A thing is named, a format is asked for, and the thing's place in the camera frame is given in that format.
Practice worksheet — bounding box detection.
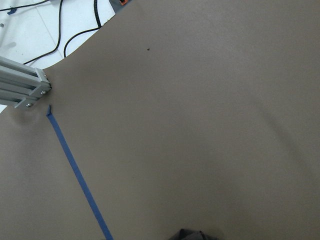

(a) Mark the orange black connector block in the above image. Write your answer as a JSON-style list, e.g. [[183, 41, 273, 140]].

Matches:
[[109, 0, 131, 13]]

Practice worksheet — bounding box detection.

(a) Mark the aluminium frame post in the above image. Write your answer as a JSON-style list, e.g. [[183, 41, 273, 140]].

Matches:
[[0, 57, 52, 109]]

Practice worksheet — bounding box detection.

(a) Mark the dark brown t-shirt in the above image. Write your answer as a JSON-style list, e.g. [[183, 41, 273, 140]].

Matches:
[[169, 228, 219, 240]]

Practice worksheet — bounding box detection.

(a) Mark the black table cable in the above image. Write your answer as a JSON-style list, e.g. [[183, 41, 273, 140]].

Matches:
[[63, 0, 103, 57], [22, 0, 65, 65]]

